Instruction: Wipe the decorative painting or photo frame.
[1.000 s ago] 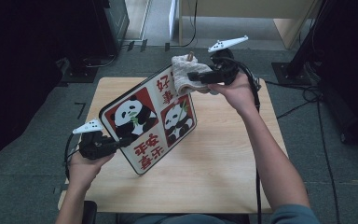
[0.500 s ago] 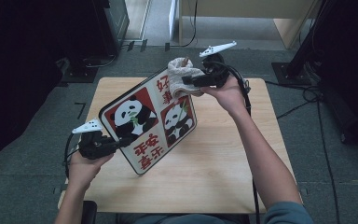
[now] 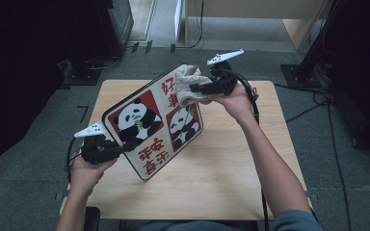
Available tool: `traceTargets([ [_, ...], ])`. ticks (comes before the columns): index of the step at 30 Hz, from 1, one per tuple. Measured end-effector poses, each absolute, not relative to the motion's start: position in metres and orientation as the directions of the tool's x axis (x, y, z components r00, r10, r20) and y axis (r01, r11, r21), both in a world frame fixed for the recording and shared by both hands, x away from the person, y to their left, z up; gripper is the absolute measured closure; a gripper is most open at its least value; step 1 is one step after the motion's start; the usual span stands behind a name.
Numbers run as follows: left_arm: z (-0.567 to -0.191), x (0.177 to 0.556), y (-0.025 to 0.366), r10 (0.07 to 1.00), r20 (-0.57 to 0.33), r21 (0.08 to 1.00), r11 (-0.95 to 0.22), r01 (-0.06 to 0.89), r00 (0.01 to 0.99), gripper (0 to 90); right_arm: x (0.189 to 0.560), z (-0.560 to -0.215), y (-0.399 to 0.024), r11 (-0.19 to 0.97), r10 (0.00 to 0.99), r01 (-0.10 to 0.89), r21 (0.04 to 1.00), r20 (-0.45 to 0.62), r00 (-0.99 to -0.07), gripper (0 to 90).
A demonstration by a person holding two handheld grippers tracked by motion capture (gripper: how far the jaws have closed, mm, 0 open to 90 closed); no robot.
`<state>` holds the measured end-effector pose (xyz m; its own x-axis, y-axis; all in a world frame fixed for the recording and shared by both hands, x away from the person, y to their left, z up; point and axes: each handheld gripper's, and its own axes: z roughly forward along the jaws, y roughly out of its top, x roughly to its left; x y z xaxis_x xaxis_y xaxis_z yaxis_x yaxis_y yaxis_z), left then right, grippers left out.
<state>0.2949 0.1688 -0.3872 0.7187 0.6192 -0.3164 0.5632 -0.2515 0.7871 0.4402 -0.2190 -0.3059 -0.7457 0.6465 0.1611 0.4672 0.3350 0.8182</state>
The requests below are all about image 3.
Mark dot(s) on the panda print square board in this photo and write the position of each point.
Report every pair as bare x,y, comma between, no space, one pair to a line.
155,154

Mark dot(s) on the person's right hand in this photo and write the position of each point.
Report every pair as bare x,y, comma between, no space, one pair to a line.
239,102

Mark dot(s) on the person's blue-grey shirt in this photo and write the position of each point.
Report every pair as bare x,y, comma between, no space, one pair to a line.
295,223

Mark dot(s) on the grey tape piece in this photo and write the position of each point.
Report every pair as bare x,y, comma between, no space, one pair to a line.
313,197
61,195

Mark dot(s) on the black metal stand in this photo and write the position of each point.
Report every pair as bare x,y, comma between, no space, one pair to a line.
83,77
297,75

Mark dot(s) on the black angled tape mark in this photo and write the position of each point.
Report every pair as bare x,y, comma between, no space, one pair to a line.
85,112

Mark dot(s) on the white panel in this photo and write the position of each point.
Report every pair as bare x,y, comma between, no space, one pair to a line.
178,16

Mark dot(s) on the black chair armrest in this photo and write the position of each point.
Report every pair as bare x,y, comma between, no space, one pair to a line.
91,219

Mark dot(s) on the person's left hand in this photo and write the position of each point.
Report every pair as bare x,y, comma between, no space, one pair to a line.
85,176

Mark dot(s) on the light wooden desk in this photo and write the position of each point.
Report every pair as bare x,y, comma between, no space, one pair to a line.
253,8

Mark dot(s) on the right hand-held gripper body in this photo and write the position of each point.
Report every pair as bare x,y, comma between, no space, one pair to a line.
221,75

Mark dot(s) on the beige cloth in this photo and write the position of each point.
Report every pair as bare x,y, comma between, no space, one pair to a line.
186,85

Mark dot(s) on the dark curtain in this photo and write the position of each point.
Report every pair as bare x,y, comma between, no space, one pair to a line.
366,64
19,64

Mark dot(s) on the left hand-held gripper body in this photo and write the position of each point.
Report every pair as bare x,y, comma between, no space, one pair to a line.
98,150

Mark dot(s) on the black cabinet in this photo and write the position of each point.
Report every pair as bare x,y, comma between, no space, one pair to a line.
118,25

